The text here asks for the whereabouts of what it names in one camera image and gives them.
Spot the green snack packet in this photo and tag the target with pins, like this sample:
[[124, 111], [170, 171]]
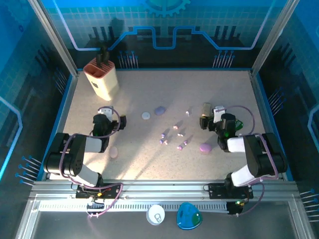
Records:
[[239, 125]]

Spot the aluminium frame post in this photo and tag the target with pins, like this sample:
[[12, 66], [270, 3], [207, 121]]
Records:
[[272, 37], [56, 39]]

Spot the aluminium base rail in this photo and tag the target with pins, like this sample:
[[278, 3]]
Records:
[[162, 189]]

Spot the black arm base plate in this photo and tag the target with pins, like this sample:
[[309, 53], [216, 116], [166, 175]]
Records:
[[216, 191], [114, 188]]

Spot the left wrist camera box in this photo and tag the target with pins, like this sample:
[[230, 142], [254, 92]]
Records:
[[107, 113]]

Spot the pink earbud charging case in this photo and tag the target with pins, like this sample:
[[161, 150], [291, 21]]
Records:
[[113, 152]]

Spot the beige knife block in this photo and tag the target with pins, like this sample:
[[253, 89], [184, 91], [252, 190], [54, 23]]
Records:
[[104, 82]]

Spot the white earbud charging case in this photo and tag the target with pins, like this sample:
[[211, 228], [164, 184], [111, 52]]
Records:
[[145, 115]]

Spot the blue dome device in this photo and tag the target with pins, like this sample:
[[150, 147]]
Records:
[[189, 216]]

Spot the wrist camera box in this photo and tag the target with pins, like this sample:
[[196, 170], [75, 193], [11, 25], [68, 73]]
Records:
[[107, 113], [218, 110]]

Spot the aluminium side rail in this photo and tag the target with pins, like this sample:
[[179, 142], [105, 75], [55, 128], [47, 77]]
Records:
[[255, 83], [74, 83]]

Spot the white pull-tab can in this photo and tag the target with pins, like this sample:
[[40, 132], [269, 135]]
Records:
[[155, 214]]

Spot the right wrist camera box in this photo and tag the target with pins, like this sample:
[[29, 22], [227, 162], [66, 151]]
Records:
[[218, 110]]

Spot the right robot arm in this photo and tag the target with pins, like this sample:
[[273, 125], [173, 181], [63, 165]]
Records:
[[261, 154]]

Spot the lavender earbud charging case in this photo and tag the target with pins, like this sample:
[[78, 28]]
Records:
[[159, 110]]

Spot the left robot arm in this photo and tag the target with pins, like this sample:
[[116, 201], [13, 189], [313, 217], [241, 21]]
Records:
[[74, 159]]

